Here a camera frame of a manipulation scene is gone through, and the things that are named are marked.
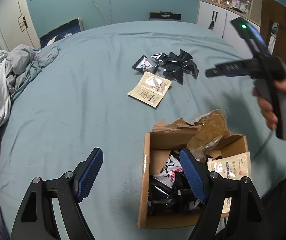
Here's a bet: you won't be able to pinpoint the beige snack packet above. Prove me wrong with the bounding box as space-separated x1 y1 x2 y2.
127 72 172 108
206 151 251 214

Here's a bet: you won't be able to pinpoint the person's right hand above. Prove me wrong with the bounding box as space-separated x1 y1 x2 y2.
252 78 286 153

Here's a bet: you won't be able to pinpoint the wooden chair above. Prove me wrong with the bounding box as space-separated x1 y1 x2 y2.
260 0 286 64

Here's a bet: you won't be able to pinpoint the white cabinet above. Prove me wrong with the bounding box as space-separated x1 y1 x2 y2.
196 0 263 51

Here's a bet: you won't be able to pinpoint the pile of black snack packets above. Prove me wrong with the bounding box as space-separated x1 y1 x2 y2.
151 49 199 85

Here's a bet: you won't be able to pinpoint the brown plastic wrap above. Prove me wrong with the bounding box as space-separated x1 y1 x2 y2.
187 109 232 163

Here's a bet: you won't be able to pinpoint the black snack packets in box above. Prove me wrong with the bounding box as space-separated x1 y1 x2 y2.
147 172 204 216

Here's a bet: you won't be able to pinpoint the white snack packet in box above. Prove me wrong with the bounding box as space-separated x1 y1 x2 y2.
152 151 183 189

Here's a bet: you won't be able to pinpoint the cardboard box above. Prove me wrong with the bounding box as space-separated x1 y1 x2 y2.
138 109 251 229

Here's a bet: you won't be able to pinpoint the black white snack packet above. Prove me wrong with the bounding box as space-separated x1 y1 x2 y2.
132 55 158 74

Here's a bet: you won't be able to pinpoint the teal bed sheet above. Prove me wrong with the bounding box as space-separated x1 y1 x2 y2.
0 21 286 239

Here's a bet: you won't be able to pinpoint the crumpled grey blanket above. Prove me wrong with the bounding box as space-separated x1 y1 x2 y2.
0 44 60 127

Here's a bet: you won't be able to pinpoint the dark blue framed picture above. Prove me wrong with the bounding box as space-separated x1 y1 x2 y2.
40 18 84 48

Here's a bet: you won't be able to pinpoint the white door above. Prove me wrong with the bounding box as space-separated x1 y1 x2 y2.
0 0 41 51

